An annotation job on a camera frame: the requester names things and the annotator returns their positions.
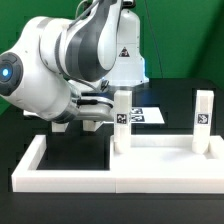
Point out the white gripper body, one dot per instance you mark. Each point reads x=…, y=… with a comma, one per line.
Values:
x=66, y=109

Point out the white desk top tray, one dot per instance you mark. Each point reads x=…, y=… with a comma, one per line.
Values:
x=166, y=153

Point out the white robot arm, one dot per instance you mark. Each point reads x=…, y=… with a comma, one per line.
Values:
x=57, y=65

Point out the marker tag plate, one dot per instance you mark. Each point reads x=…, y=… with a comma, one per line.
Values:
x=146, y=115

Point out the white U-shaped fence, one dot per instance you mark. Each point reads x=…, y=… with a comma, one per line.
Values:
x=27, y=177

